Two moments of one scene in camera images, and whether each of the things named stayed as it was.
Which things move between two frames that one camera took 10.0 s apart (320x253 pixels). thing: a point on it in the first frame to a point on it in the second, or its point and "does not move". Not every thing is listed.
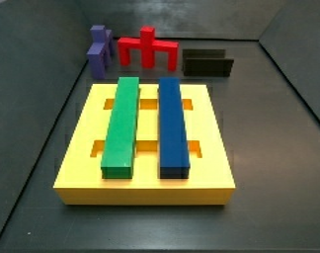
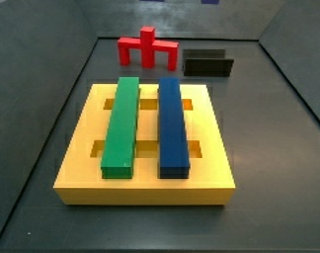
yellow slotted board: (207, 187) does not move
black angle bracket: (206, 62) does not move
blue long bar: (174, 166) does not move
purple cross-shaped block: (99, 54) to (212, 2)
